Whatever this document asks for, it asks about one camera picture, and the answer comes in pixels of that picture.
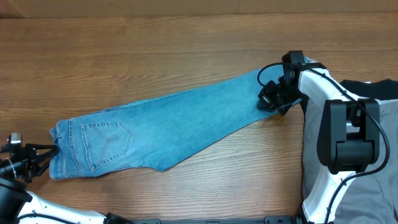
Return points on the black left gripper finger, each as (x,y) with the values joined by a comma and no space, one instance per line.
(42,150)
(41,169)

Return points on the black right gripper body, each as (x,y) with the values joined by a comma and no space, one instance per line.
(272,98)

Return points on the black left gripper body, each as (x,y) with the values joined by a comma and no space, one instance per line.
(18,167)

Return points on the light blue denim jeans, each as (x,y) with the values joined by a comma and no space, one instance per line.
(159,132)

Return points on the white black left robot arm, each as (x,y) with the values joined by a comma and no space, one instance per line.
(18,205)

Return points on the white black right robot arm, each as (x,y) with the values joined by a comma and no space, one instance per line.
(349,134)

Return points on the black folded garment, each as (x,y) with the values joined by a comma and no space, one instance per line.
(382,90)

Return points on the grey folded cloth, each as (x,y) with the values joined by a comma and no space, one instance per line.
(369,199)

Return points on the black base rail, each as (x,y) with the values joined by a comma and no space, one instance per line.
(273,219)

